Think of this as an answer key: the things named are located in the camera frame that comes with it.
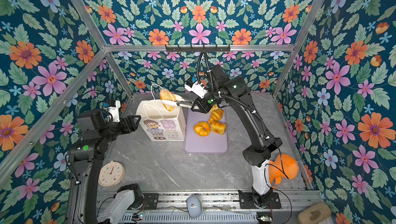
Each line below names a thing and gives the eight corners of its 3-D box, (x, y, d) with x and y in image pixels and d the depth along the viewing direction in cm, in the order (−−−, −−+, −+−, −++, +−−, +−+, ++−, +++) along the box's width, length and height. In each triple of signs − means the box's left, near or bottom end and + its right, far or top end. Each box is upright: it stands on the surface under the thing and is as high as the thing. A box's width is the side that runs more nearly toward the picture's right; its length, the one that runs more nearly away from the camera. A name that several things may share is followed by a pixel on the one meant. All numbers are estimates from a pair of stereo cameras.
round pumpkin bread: (193, 136, 97) (193, 134, 95) (194, 122, 103) (194, 121, 101) (210, 136, 96) (210, 134, 95) (210, 122, 103) (210, 121, 101)
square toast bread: (210, 132, 100) (210, 126, 95) (212, 126, 103) (212, 120, 98) (223, 135, 98) (224, 130, 93) (225, 129, 101) (226, 123, 96)
